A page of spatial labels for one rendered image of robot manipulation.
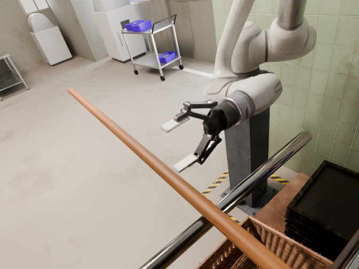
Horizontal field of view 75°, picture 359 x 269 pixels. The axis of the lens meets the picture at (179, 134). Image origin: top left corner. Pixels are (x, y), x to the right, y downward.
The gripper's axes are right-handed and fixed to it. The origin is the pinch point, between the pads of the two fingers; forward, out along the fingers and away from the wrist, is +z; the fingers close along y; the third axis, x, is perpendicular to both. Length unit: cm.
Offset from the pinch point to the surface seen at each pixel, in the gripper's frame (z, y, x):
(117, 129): 6.4, -0.7, 20.6
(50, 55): -59, 92, 667
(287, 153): -18.2, 2.6, -20.0
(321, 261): -21, 41, -32
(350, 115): -116, 53, 0
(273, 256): 5.3, -1.1, -32.6
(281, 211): -41, 62, -7
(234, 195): -0.9, 2.3, -19.5
